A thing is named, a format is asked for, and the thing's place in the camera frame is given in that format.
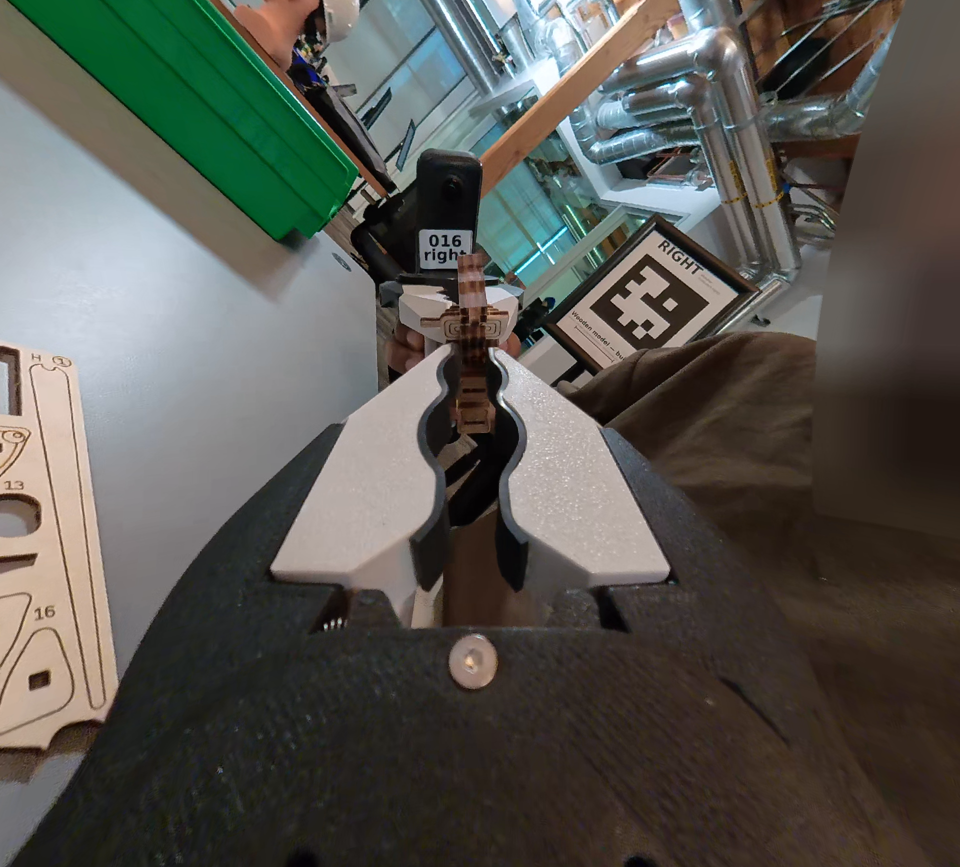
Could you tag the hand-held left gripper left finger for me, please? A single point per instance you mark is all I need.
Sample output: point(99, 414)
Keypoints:
point(352, 507)

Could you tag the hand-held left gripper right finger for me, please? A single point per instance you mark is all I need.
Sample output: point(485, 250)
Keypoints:
point(585, 507)

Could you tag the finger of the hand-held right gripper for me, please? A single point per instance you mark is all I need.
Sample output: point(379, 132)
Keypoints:
point(506, 304)
point(420, 304)

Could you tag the layered wooden model assembly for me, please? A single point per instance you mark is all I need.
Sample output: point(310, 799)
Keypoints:
point(472, 327)

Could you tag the grey desk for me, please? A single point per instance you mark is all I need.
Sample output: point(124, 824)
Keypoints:
point(210, 372)

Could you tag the person's right hand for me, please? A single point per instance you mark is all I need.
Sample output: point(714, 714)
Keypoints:
point(409, 353)

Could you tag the black office chair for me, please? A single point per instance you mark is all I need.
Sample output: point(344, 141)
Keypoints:
point(382, 237)

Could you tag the framed marker sign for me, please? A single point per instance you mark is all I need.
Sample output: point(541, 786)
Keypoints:
point(660, 297)

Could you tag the wooden beam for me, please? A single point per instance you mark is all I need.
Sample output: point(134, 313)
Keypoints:
point(570, 94)

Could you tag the laser-cut plywood parts sheet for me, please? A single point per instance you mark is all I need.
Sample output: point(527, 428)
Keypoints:
point(75, 544)

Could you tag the silver ventilation pipes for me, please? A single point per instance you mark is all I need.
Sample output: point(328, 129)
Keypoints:
point(720, 94)

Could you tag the green plastic bin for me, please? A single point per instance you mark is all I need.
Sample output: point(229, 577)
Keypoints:
point(150, 57)

